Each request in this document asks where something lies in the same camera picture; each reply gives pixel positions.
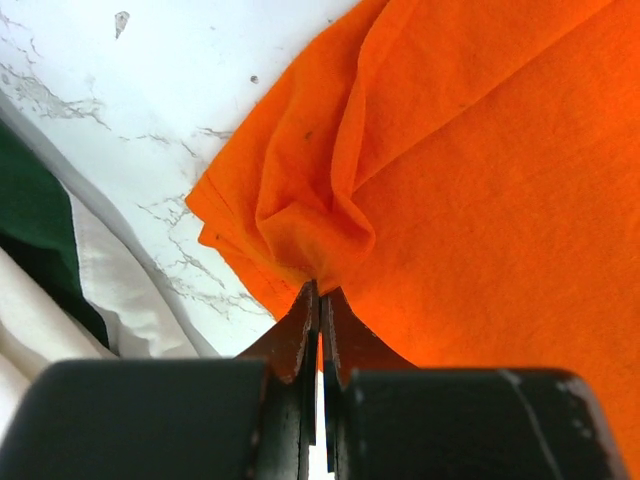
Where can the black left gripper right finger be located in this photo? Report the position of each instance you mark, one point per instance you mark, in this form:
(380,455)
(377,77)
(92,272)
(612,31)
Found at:
(386,418)

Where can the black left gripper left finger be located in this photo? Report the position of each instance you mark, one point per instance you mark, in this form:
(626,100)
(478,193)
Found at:
(247,417)

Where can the orange t shirt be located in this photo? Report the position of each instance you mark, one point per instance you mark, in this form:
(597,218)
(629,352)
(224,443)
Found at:
(467,172)

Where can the cream folded t shirt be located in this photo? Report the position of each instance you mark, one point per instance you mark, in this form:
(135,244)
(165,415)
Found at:
(36,332)

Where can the dark green folded t shirt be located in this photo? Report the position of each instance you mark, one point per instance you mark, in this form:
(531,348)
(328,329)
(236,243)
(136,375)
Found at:
(37,231)

